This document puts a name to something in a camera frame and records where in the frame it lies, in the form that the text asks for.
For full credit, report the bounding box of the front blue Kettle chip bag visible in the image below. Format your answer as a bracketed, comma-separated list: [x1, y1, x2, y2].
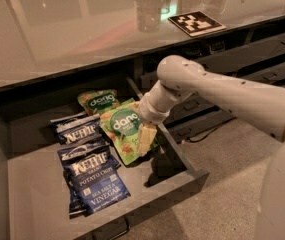
[57, 141, 130, 217]

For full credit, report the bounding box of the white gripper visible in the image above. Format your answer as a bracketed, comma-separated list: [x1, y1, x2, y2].
[137, 81, 189, 157]

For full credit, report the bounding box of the black white fiducial marker tile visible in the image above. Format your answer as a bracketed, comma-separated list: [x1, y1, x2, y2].
[168, 11, 225, 37]

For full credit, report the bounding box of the blue kettle chip bag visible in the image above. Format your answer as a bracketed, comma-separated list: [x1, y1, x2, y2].
[50, 111, 100, 145]
[57, 141, 130, 217]

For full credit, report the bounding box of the lower closed grey drawer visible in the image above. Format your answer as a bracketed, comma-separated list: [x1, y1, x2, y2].
[166, 110, 234, 142]

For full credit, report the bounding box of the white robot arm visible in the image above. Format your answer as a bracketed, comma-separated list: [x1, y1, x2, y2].
[139, 55, 285, 240]

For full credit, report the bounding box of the green dang chip bag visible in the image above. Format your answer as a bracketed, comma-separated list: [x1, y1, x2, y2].
[77, 89, 120, 115]
[100, 98, 157, 166]

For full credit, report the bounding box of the black cable on floor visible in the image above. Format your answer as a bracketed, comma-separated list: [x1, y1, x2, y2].
[185, 117, 236, 144]

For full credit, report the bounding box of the middle closed grey drawer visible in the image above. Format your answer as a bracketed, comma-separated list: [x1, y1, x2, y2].
[165, 56, 285, 127]

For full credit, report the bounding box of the open grey top drawer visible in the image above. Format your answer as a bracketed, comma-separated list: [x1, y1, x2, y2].
[0, 74, 211, 240]

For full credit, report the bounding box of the rear blue Kettle chip bag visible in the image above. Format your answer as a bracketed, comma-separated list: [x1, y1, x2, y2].
[50, 111, 100, 145]

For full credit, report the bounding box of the black drawer pull handle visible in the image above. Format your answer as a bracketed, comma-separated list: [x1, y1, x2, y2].
[92, 217, 131, 240]

